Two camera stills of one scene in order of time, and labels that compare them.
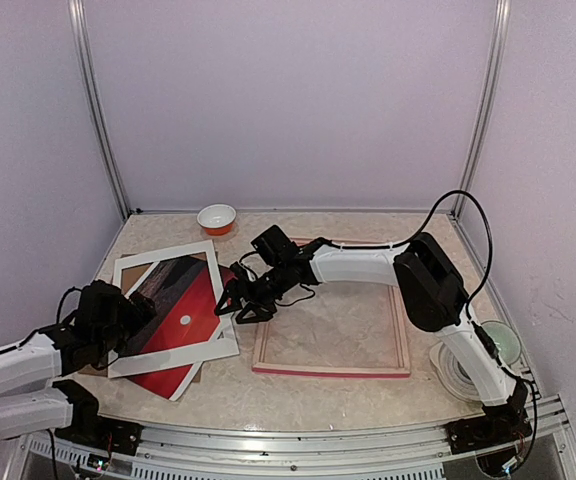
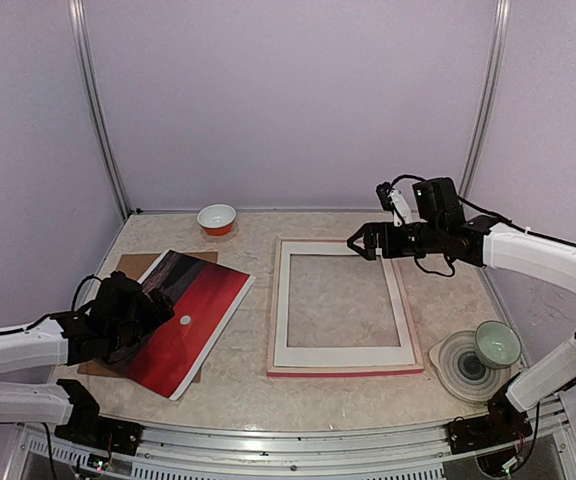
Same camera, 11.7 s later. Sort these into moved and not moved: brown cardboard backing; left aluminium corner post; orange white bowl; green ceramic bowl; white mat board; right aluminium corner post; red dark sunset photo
Moved: white mat board
Not moved: green ceramic bowl; brown cardboard backing; right aluminium corner post; left aluminium corner post; red dark sunset photo; orange white bowl
